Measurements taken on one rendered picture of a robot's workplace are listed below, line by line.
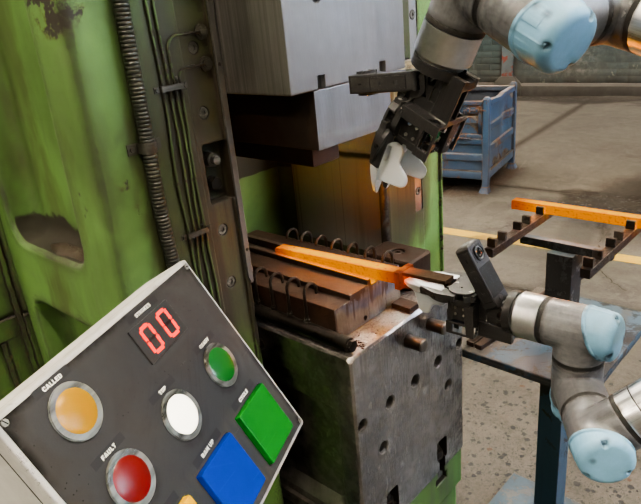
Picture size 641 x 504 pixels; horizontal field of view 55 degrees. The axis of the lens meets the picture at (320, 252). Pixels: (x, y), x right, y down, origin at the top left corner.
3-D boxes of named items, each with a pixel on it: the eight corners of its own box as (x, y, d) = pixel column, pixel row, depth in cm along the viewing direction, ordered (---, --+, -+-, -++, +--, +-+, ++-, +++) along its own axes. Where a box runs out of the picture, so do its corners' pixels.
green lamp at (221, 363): (245, 374, 78) (240, 344, 77) (217, 392, 75) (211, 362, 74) (229, 366, 80) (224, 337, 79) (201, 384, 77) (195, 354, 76)
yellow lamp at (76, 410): (112, 422, 59) (102, 385, 58) (66, 449, 56) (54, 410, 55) (95, 411, 61) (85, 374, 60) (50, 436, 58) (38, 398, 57)
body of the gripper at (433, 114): (421, 167, 80) (457, 83, 73) (372, 133, 84) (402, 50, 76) (452, 153, 86) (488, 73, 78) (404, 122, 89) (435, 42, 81)
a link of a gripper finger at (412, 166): (408, 205, 90) (428, 153, 84) (377, 182, 93) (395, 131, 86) (420, 197, 92) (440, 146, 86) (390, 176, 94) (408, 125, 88)
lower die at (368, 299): (400, 299, 127) (398, 261, 123) (337, 341, 113) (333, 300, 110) (260, 258, 154) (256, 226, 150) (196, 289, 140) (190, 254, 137)
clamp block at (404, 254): (432, 277, 135) (432, 249, 132) (410, 292, 129) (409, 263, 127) (387, 265, 142) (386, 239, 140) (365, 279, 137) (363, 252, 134)
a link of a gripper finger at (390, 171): (388, 214, 87) (413, 158, 81) (357, 191, 89) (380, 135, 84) (400, 208, 89) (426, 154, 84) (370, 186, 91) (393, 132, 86)
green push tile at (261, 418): (294, 425, 82) (262, 381, 81) (274, 464, 76) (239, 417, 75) (284, 429, 83) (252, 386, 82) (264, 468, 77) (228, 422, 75)
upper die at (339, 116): (392, 125, 113) (389, 72, 110) (319, 151, 100) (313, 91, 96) (240, 114, 140) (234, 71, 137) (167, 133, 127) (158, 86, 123)
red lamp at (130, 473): (165, 488, 61) (156, 453, 59) (123, 518, 58) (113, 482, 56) (147, 475, 63) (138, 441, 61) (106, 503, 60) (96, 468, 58)
